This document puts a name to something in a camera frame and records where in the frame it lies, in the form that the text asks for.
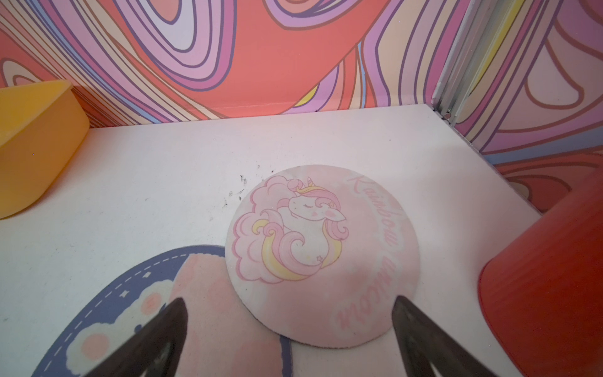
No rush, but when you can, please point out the blue bunny planet coaster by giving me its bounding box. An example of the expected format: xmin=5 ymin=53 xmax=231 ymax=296
xmin=33 ymin=245 xmax=294 ymax=376

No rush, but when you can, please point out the aluminium frame corner post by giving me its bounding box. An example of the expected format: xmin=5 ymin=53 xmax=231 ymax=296
xmin=432 ymin=0 xmax=523 ymax=126

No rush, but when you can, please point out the red plastic cup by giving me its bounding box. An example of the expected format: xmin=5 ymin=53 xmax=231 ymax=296
xmin=478 ymin=170 xmax=602 ymax=376

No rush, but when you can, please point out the pink rainbow unicorn coaster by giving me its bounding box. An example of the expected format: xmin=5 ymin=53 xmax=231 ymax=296
xmin=225 ymin=165 xmax=420 ymax=349

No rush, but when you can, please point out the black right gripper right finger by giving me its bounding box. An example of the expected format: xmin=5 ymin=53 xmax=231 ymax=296
xmin=392 ymin=295 xmax=496 ymax=377

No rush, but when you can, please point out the yellow plastic storage box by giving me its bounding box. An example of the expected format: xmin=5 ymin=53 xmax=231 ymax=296
xmin=1 ymin=80 xmax=90 ymax=218

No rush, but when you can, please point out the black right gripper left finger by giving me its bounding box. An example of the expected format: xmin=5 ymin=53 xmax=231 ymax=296
xmin=87 ymin=298 xmax=188 ymax=377

